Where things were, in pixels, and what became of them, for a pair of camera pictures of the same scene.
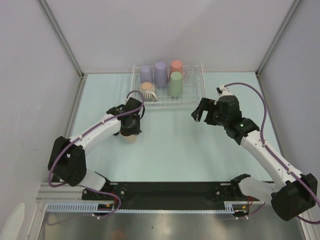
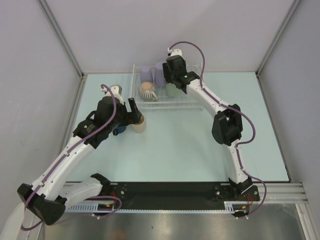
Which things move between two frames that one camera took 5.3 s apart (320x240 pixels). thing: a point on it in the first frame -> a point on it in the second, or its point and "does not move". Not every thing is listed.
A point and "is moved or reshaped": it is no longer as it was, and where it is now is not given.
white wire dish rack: x=169 y=86 does not move
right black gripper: x=206 y=104 -> x=167 y=72
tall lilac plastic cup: x=160 y=78 does not move
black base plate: x=139 y=195 does not move
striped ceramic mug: x=149 y=91 does not move
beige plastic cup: x=131 y=139 is moved or reshaped
